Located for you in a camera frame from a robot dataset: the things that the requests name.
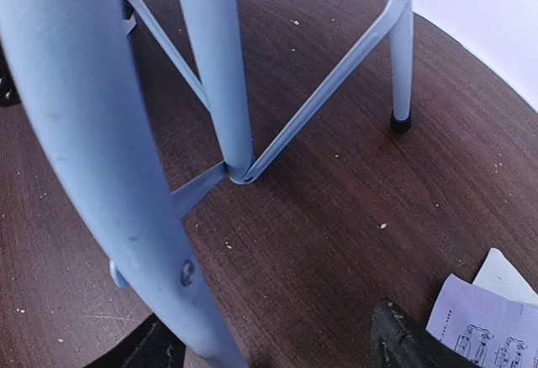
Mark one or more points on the white sheet music page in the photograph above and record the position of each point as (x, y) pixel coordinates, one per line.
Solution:
(500, 277)

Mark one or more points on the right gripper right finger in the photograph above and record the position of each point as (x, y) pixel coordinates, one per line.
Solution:
(398, 341)

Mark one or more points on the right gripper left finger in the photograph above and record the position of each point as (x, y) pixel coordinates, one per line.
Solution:
(151, 344)

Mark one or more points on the purple sheet music page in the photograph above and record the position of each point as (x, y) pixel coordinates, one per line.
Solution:
(483, 327)

